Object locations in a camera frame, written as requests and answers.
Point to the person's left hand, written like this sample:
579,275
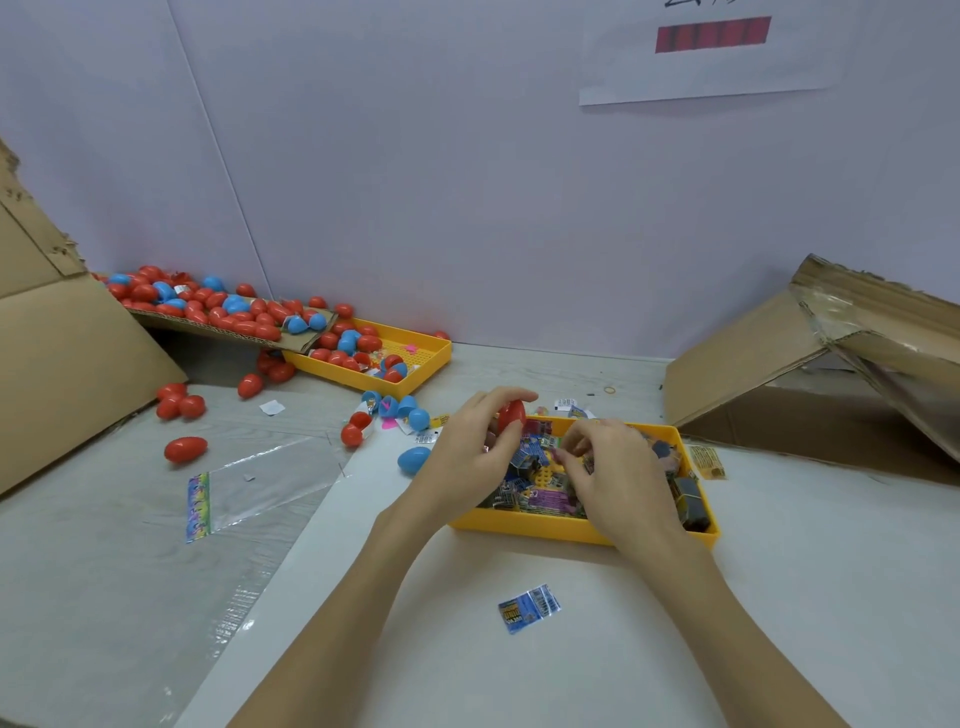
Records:
458,465

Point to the person's right hand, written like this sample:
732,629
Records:
630,488

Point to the single red plastic egg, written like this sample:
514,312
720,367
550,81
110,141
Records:
512,414

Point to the yellow label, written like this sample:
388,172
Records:
707,461

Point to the blue packet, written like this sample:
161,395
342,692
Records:
528,608

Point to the pile of plastic eggs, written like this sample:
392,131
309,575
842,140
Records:
255,315

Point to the person's right forearm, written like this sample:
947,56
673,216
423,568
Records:
750,653

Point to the person's left forearm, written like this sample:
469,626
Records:
323,638

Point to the yellow plastic tray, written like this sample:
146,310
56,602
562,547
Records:
518,525

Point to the yellow tray under eggs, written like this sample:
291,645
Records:
423,357

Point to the torn flattened cardboard box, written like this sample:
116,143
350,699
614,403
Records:
735,360

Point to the clear bag with coloured label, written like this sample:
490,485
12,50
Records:
255,492

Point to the brown cardboard sheet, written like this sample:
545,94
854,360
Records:
195,323

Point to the tall brown cardboard box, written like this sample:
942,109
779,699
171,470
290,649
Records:
60,375

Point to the white paper sign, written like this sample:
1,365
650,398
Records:
713,53

